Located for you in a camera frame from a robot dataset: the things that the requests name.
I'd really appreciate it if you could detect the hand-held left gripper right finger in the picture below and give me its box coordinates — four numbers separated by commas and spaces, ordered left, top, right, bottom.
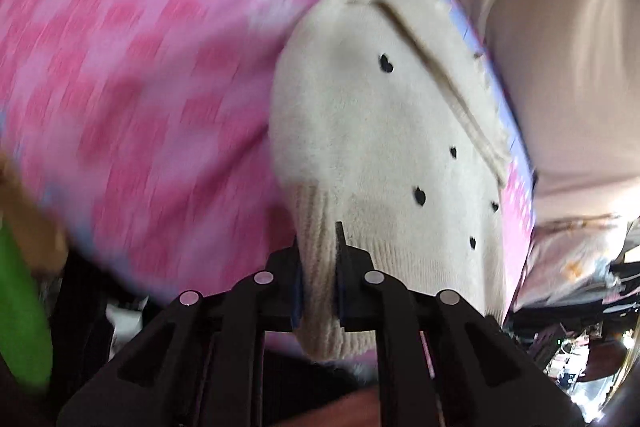
335, 221, 586, 427

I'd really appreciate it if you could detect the green plastic object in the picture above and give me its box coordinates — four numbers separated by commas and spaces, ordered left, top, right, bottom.
0, 217, 54, 390

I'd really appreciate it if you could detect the cream knit sweater with hearts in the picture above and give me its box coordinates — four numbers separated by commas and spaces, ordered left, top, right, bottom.
269, 0, 513, 360

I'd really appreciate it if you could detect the tan plush toy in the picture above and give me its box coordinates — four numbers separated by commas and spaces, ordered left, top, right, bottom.
0, 152, 70, 275

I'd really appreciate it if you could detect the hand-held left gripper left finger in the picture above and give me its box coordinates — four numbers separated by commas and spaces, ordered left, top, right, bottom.
56, 234, 304, 427

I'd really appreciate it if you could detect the pale printed pillow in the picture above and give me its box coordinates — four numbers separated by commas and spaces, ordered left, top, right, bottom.
512, 213, 632, 313

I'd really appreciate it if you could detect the beige curtain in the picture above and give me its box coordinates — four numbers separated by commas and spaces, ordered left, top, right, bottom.
400, 0, 640, 228

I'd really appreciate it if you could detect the pink checkered blanket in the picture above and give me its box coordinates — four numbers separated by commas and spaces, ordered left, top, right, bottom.
0, 0, 537, 360

